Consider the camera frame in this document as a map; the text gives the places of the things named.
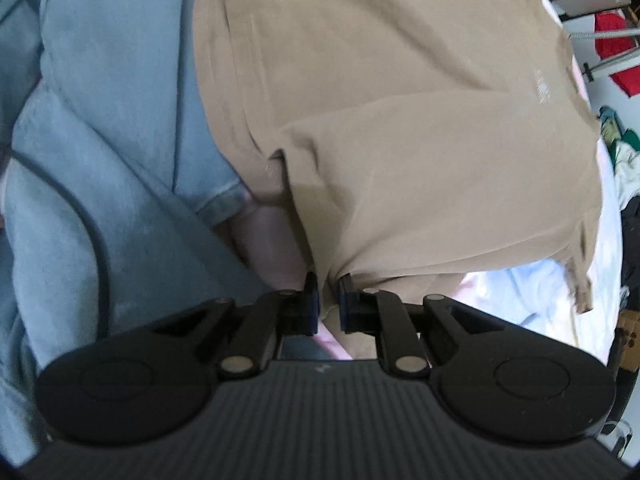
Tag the tan khaki shirt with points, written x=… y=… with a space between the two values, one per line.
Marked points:
x=323 y=105

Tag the brown paper bag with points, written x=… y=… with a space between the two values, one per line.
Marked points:
x=624 y=352

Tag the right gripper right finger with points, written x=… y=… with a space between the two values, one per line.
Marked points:
x=383 y=316

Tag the blue grey sweatshirt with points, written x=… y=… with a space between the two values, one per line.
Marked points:
x=115 y=200

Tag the pile of clothes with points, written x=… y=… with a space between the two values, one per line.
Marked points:
x=623 y=148

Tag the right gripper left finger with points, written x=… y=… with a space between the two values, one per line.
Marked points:
x=272 y=317

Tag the pastel tie-dye duvet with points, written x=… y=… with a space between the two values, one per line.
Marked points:
x=525 y=197

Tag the person left hand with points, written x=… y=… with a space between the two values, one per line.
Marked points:
x=271 y=242

